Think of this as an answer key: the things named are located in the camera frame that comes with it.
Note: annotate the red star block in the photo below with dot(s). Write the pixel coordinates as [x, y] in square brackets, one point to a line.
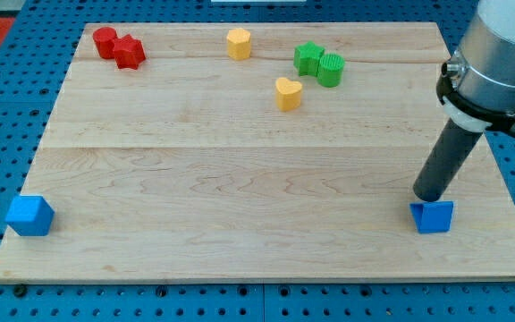
[128, 52]

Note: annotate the blue cube block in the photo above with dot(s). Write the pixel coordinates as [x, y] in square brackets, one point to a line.
[30, 216]

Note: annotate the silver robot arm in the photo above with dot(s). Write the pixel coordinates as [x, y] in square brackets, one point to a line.
[477, 84]

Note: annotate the green star block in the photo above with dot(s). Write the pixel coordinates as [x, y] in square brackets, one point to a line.
[306, 58]

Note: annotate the light wooden board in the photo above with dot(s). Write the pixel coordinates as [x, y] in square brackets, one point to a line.
[185, 171]

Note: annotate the green cylinder block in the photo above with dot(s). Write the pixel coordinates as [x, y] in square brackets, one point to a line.
[330, 68]

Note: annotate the blue triangle block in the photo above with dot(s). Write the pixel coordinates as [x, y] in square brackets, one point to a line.
[432, 217]

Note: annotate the red cylinder block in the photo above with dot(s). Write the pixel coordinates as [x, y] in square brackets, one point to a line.
[104, 38]

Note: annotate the yellow heart block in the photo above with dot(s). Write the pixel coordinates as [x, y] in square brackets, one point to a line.
[288, 94]

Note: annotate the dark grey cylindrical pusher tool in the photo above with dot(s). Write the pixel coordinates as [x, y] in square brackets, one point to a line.
[444, 161]

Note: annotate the yellow hexagon block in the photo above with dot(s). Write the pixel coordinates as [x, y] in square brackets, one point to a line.
[238, 44]

